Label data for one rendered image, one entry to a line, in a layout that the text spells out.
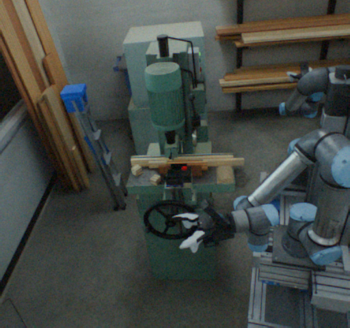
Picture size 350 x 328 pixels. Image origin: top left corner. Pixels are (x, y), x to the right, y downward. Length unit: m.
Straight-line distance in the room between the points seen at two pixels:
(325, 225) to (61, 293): 1.92
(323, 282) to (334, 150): 0.72
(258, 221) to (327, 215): 0.26
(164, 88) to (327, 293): 1.16
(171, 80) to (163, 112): 0.17
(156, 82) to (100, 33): 2.51
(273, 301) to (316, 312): 0.24
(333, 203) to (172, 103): 0.85
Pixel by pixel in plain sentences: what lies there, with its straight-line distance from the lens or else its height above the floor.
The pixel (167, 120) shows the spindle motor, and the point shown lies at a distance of 1.62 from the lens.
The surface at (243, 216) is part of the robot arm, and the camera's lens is 1.10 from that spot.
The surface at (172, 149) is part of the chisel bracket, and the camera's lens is 1.75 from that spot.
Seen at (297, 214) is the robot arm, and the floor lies 1.05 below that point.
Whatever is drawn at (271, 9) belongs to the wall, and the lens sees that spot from 3.97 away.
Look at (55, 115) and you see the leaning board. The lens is 2.94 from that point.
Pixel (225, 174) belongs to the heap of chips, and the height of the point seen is 0.93.
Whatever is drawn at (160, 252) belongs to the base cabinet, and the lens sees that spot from 2.21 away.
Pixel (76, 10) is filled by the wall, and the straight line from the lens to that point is 3.99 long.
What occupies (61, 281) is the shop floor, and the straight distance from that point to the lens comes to 2.68.
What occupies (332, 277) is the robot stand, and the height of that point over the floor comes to 0.73.
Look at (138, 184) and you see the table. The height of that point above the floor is 0.90.
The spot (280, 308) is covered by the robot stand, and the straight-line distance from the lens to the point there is 2.13.
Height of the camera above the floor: 2.05
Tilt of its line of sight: 35 degrees down
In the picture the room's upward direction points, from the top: 6 degrees counter-clockwise
